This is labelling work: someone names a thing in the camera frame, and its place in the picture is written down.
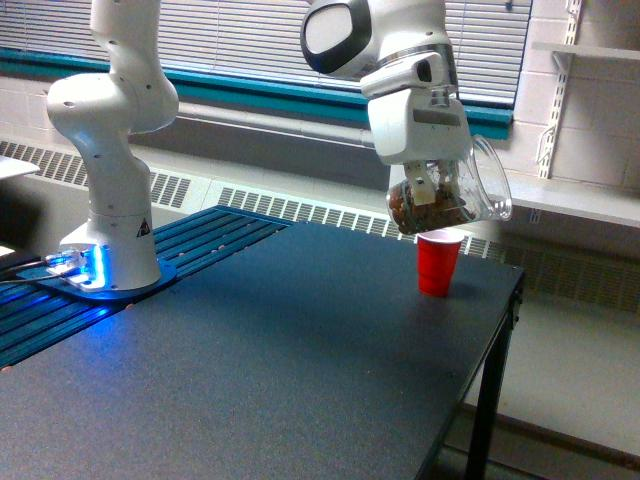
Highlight white wall shelf lower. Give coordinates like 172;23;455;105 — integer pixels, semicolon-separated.
506;171;639;228

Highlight white object at left edge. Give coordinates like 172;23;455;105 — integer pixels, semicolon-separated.
0;155;40;180

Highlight white wall shelf upper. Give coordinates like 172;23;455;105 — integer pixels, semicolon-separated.
532;42;640;61

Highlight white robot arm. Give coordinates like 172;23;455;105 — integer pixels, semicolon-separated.
47;1;473;292

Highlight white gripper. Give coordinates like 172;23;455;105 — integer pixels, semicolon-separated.
360;51;472;204

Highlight black cables at base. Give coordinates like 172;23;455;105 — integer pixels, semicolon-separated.
0;255;56;287

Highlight white radiator vent cover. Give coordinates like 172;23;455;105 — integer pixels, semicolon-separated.
1;140;639;313

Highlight red plastic cup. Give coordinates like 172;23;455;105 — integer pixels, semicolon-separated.
417;230;464;297

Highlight white wall shelf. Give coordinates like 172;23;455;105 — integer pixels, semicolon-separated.
532;42;640;61
506;171;639;228

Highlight clear plastic cup with nuts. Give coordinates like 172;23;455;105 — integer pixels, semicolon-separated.
386;135;513;235

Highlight black table leg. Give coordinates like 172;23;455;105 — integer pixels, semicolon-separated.
464;275;525;479

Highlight white shelf bracket rail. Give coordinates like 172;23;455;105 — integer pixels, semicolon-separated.
536;0;583;179

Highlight white window blinds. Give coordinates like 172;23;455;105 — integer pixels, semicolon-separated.
0;0;533;106

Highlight blue slotted mounting plate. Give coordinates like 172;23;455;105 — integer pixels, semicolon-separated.
1;206;292;367

